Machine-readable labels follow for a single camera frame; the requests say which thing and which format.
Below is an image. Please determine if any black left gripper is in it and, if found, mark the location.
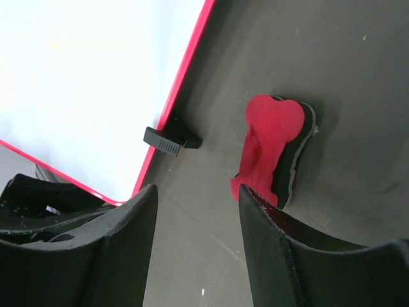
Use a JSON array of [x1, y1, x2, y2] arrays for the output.
[[1, 174, 115, 239]]

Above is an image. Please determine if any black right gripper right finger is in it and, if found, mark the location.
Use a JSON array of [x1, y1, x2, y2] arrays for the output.
[[238, 185, 408, 306]]

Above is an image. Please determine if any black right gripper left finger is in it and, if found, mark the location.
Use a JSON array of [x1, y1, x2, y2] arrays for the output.
[[1, 185, 158, 306]]

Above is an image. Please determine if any red bone-shaped eraser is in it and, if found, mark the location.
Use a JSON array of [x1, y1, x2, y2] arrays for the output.
[[231, 94, 317, 209]]

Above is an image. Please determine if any pink framed whiteboard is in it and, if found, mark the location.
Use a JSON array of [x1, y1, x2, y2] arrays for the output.
[[1, 1, 215, 205]]

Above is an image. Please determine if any black whiteboard foot clip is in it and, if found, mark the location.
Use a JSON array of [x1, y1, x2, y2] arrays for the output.
[[143, 116, 203, 157]]

